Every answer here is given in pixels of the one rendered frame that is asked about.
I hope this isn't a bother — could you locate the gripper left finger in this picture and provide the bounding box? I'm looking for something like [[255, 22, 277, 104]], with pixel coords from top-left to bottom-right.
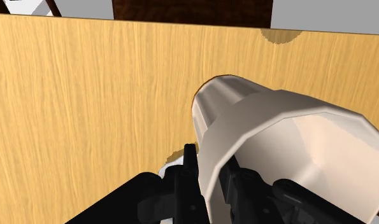
[[64, 143, 210, 224]]

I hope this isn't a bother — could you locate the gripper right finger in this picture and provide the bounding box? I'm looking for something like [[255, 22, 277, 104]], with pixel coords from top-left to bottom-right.
[[219, 156, 368, 224]]

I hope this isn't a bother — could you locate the white and brown chair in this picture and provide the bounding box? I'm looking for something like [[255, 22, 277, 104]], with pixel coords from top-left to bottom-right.
[[0, 0, 62, 17]]

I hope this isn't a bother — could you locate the white cup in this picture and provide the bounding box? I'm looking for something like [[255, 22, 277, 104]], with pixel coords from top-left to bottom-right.
[[191, 74, 379, 224]]

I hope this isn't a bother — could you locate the light wooden table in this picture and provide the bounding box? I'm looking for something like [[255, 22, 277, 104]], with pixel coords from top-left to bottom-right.
[[0, 13, 379, 224]]

